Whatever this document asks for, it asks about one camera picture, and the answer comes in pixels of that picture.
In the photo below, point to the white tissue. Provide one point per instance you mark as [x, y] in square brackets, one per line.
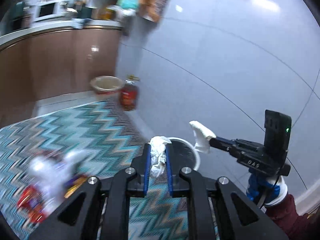
[158, 156]

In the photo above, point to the yellow snack bag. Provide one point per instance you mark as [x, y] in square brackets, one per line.
[73, 184]

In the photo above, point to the white microwave oven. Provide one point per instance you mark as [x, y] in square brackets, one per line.
[46, 11]

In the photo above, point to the right hand blue white glove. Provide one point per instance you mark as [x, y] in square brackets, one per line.
[273, 188]

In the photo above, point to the zigzag patterned rug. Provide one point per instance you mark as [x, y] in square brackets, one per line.
[111, 141]

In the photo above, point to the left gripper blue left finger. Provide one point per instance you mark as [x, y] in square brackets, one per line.
[142, 164]

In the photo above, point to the cooking oil bottle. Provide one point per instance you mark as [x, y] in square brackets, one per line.
[129, 93]

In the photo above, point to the brown kitchen cabinets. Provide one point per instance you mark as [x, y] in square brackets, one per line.
[51, 63]

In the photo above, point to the white paper napkin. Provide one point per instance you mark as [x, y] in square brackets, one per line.
[202, 135]

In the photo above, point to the beige waste basket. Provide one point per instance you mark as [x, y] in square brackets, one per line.
[106, 84]

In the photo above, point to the maroon right sleeve forearm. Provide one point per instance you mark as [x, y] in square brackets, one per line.
[295, 226]

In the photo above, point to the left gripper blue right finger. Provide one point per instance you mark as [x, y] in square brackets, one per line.
[177, 187]

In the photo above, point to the red snack wrapper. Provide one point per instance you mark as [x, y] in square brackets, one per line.
[31, 201]

